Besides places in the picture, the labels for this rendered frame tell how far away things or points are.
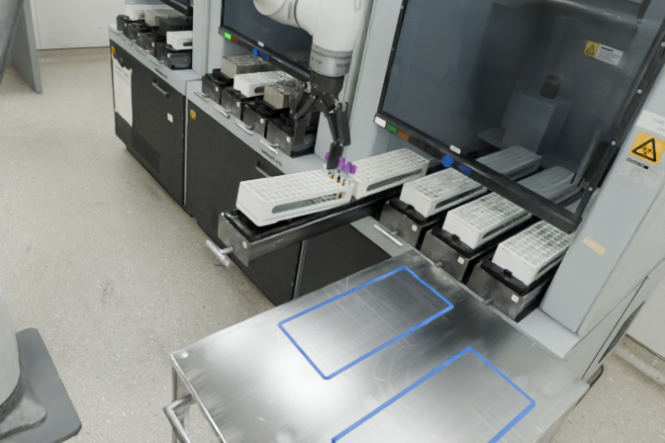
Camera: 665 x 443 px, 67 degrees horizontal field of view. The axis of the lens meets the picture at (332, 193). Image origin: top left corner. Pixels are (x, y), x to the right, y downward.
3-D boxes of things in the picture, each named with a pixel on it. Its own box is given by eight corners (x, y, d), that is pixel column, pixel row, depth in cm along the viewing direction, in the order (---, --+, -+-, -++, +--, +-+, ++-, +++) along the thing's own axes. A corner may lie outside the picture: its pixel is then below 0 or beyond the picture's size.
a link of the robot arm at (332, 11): (366, 50, 109) (325, 33, 116) (382, -26, 100) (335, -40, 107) (332, 55, 101) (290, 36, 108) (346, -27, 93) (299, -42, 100)
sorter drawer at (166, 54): (279, 51, 267) (281, 35, 262) (295, 59, 258) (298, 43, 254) (146, 60, 221) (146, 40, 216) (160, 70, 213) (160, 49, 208)
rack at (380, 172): (401, 164, 159) (406, 147, 156) (425, 179, 153) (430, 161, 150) (332, 185, 140) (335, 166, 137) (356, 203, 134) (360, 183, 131)
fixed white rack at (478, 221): (500, 203, 148) (508, 185, 145) (529, 221, 142) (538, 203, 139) (439, 231, 129) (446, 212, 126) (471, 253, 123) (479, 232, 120)
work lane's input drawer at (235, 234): (399, 177, 166) (406, 153, 161) (430, 198, 158) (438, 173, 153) (201, 242, 120) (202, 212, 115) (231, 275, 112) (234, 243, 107)
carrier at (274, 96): (286, 111, 176) (288, 95, 173) (282, 112, 175) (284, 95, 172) (267, 99, 183) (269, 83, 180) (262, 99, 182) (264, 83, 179)
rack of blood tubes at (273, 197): (326, 187, 139) (331, 167, 136) (349, 205, 133) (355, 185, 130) (235, 205, 119) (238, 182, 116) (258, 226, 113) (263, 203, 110)
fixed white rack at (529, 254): (546, 230, 139) (555, 212, 136) (580, 250, 133) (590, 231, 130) (488, 265, 120) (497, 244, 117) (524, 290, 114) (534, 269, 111)
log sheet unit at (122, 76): (114, 112, 281) (110, 48, 263) (135, 132, 265) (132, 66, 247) (110, 112, 279) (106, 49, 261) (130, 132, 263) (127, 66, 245)
